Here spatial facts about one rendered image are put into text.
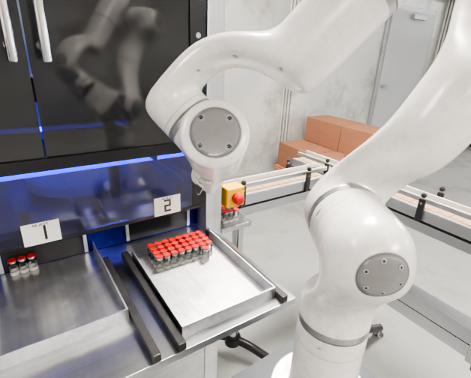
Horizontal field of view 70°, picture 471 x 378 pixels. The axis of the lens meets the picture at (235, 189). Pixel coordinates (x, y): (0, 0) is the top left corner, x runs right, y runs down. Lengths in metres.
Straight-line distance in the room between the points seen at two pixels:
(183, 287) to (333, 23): 0.73
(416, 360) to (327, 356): 1.60
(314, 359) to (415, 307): 1.08
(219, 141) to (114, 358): 0.55
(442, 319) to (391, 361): 0.58
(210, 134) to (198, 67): 0.09
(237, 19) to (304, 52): 3.53
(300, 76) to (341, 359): 0.44
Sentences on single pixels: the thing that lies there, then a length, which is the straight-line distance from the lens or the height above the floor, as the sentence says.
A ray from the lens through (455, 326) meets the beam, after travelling 1.62.
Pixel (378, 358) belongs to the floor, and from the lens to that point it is 2.12.
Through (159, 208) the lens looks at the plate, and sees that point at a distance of 1.05.
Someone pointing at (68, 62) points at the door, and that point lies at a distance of 0.91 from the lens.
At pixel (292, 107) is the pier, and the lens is 4.36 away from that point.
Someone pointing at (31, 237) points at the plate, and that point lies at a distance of 1.00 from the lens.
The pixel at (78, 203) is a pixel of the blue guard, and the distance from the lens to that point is 0.98.
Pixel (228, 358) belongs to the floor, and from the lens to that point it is 1.95.
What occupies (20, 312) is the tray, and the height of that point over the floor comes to 0.88.
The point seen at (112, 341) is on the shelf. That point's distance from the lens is 0.84.
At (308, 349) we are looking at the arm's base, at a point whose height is 1.01.
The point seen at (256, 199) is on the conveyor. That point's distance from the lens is 1.39.
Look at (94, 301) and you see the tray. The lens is 0.94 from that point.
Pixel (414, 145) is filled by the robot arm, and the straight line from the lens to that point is 0.50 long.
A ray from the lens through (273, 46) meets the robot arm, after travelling 0.42.
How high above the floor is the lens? 1.47
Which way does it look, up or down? 22 degrees down
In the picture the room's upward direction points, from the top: 3 degrees clockwise
